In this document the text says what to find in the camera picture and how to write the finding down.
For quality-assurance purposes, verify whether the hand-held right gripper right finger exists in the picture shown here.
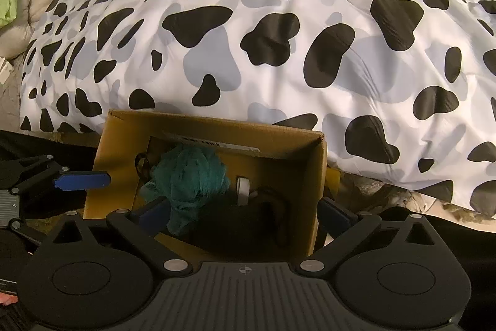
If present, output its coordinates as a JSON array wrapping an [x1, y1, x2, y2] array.
[[298, 197, 444, 274]]

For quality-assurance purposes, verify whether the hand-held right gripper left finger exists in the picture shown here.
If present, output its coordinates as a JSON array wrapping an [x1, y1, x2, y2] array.
[[50, 197, 192, 273]]

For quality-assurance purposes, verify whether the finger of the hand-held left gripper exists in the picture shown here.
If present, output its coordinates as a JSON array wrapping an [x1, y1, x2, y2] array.
[[0, 156, 112, 193], [8, 219, 49, 250]]

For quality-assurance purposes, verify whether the teal bath loofah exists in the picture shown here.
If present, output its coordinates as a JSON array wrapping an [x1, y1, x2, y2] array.
[[139, 144, 230, 236]]

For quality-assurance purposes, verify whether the cardboard box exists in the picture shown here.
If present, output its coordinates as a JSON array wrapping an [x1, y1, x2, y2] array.
[[82, 109, 328, 256]]

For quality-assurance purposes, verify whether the black lanyard cord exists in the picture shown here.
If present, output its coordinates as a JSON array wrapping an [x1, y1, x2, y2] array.
[[135, 153, 156, 180]]

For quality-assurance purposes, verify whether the black cloth item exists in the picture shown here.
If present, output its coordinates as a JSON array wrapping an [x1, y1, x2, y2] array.
[[186, 187, 299, 250]]

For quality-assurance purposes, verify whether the camouflage bed sheet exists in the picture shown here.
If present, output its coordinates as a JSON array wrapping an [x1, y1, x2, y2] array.
[[327, 167, 496, 220]]

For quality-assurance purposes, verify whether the white object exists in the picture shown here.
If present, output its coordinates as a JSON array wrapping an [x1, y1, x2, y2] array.
[[0, 57, 13, 85]]

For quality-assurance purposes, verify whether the dark cloth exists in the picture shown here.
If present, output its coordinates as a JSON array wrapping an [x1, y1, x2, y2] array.
[[0, 129, 496, 331]]

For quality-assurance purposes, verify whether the cow print blanket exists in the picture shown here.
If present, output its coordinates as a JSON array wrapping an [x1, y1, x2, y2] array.
[[19, 0, 496, 217]]

